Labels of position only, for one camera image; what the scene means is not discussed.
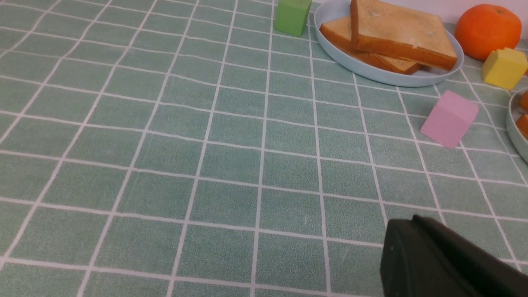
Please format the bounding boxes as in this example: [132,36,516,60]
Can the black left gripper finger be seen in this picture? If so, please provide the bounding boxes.
[380,214,528,297]

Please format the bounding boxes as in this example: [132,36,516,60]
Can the toast slice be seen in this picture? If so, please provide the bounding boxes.
[349,0,458,71]
[319,16,422,75]
[518,90,528,113]
[516,113,528,140]

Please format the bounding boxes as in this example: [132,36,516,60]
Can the pink foam cube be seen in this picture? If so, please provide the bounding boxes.
[420,90,479,149]

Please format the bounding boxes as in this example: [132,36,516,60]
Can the teal centre plate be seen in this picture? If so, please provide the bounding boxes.
[506,88,528,162]

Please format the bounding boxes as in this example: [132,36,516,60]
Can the yellow foam cube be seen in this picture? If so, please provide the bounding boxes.
[481,48,528,90]

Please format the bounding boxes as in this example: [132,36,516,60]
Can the orange fruit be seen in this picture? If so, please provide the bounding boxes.
[454,4,522,61]

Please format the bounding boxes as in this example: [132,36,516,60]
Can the light blue bread plate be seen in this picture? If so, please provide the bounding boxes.
[313,0,464,87]

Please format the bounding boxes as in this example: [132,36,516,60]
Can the green foam cube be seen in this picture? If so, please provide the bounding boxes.
[274,0,312,36]

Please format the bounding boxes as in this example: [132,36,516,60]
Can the green checkered tablecloth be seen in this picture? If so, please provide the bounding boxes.
[0,0,527,297]

